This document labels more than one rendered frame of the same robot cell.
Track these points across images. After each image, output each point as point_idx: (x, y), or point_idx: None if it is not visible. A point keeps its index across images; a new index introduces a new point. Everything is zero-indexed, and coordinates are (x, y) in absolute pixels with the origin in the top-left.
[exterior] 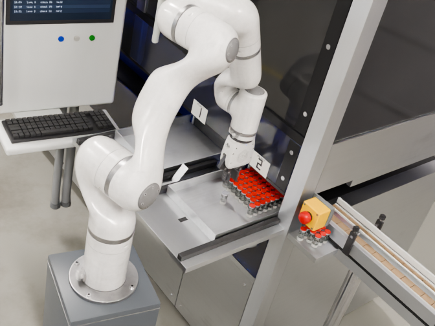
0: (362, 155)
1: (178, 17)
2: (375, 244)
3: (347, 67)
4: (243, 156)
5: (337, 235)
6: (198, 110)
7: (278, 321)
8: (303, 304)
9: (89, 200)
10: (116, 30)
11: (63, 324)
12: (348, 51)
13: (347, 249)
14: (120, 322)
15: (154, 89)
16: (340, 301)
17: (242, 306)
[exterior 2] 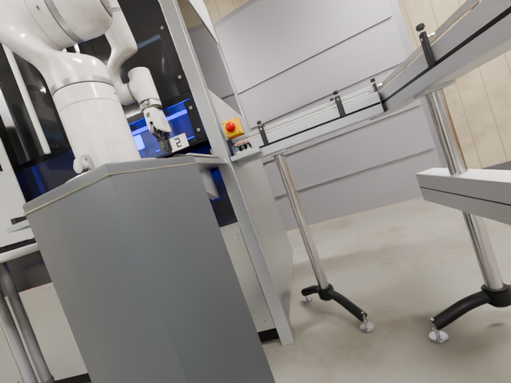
0: (226, 115)
1: None
2: (274, 123)
3: (180, 23)
4: (164, 122)
5: (254, 141)
6: None
7: (273, 259)
8: (273, 245)
9: (34, 45)
10: (9, 177)
11: (99, 209)
12: (174, 15)
13: (265, 139)
14: (170, 177)
15: None
16: (290, 185)
17: (246, 255)
